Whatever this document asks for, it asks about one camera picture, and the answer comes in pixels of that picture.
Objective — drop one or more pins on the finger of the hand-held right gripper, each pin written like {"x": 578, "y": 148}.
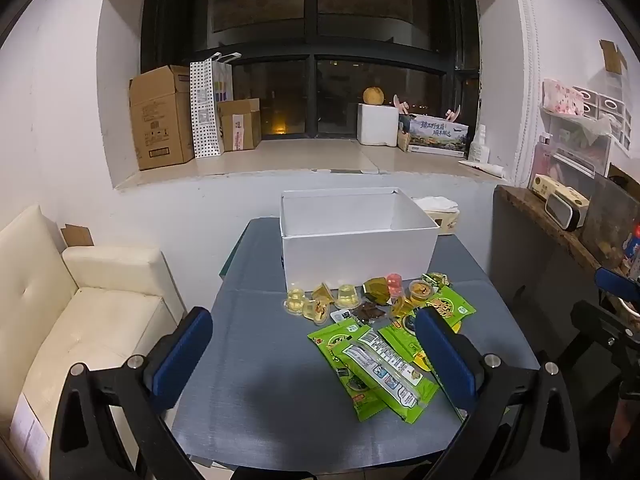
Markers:
{"x": 617, "y": 282}
{"x": 600, "y": 322}

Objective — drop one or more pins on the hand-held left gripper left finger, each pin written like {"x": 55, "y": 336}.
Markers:
{"x": 180, "y": 360}

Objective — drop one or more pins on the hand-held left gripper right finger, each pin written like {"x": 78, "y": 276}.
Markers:
{"x": 445, "y": 360}

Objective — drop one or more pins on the green snack packet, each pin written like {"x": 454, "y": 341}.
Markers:
{"x": 425, "y": 367}
{"x": 330, "y": 347}
{"x": 445, "y": 307}

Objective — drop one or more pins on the white cardboard box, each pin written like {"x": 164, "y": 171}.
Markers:
{"x": 350, "y": 240}

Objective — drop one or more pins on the red cap bottle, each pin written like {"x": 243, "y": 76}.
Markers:
{"x": 634, "y": 252}

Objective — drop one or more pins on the glass tank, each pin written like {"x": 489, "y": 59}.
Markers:
{"x": 612, "y": 215}

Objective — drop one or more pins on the orange pudding cup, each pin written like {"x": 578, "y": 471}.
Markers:
{"x": 420, "y": 292}

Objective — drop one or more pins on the green yellow small packet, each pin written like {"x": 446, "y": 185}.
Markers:
{"x": 436, "y": 279}

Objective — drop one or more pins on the red jelly cup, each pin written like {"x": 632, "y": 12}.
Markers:
{"x": 395, "y": 284}

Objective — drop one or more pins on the dark brown small packet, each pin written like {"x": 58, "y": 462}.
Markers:
{"x": 367, "y": 311}

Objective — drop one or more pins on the wooden side cabinet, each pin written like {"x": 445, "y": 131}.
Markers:
{"x": 530, "y": 250}

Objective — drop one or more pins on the brown yellow small packet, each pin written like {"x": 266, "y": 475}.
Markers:
{"x": 376, "y": 290}

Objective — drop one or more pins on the cream white radio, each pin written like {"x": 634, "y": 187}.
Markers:
{"x": 560, "y": 202}

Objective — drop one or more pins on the cream leather sofa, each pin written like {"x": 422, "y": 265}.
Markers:
{"x": 75, "y": 320}

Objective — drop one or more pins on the small white green packet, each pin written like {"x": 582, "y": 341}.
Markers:
{"x": 341, "y": 316}

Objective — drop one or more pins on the clear yellow jelly cup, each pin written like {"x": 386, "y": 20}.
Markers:
{"x": 314, "y": 310}
{"x": 347, "y": 297}
{"x": 295, "y": 300}
{"x": 322, "y": 292}

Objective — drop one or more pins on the clear plastic storage rack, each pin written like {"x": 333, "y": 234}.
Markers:
{"x": 570, "y": 152}

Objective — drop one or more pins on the tissue pack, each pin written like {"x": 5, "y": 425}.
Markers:
{"x": 440, "y": 215}

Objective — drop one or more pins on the flat cardboard piece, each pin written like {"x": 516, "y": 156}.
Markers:
{"x": 77, "y": 235}

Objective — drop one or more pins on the white tube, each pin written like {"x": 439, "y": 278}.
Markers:
{"x": 482, "y": 167}

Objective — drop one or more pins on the pink floral cloth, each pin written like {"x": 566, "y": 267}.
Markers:
{"x": 562, "y": 97}

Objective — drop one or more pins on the white plastic bottle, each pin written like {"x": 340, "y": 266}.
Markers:
{"x": 479, "y": 147}

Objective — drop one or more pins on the small brown paper bag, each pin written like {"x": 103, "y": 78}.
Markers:
{"x": 403, "y": 141}

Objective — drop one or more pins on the landscape printed box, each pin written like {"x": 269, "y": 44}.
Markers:
{"x": 435, "y": 135}

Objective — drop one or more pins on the pink hand fan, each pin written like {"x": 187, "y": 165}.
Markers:
{"x": 454, "y": 113}

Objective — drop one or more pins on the small open cardboard box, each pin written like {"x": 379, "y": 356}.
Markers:
{"x": 240, "y": 127}

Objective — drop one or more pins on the large brown cardboard box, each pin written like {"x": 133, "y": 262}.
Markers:
{"x": 160, "y": 120}

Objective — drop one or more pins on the white foam box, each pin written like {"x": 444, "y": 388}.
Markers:
{"x": 377, "y": 125}

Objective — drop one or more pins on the polka-dot paper bag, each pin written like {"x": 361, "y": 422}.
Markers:
{"x": 206, "y": 110}

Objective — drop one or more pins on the yellow pomelo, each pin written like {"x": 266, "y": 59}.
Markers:
{"x": 373, "y": 96}

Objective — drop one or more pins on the dark window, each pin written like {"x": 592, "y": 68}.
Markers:
{"x": 310, "y": 35}

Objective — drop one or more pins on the white wall drawer organizer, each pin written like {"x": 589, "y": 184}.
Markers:
{"x": 607, "y": 110}

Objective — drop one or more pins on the cardboard scrap on wall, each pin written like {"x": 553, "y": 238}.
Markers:
{"x": 612, "y": 57}

